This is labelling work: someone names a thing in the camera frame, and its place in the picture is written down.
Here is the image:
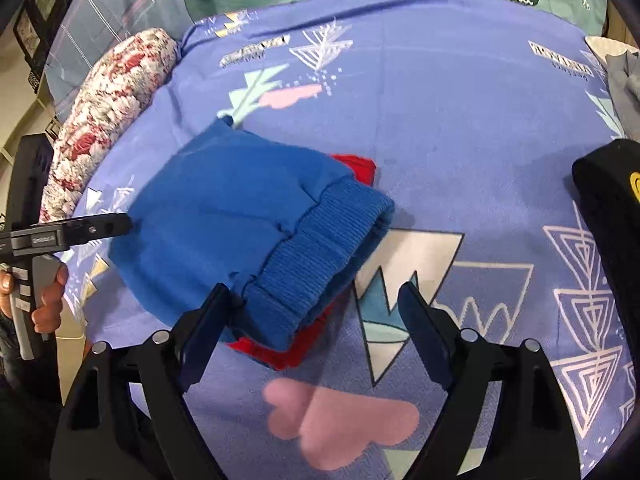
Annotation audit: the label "blue pants with red lining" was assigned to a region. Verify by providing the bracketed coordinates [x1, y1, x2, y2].
[110, 117, 395, 370]

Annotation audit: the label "left hand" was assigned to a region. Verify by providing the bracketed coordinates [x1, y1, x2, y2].
[0, 264, 68, 334]

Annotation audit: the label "floral red white quilt roll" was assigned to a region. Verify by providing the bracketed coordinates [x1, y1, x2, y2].
[39, 28, 177, 223]

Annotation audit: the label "black garment with yellow logo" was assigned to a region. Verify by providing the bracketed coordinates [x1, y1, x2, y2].
[570, 138, 640, 366]

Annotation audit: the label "grey plaid pillow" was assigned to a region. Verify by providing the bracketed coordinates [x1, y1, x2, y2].
[44, 0, 192, 122]

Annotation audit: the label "purple patterned bedsheet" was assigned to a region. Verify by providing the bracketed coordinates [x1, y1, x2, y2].
[78, 0, 636, 479]

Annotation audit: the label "grey folded garment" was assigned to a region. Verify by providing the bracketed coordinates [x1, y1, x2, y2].
[606, 51, 640, 142]

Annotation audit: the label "framed wall pictures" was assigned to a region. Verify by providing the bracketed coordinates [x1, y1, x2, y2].
[12, 0, 70, 79]

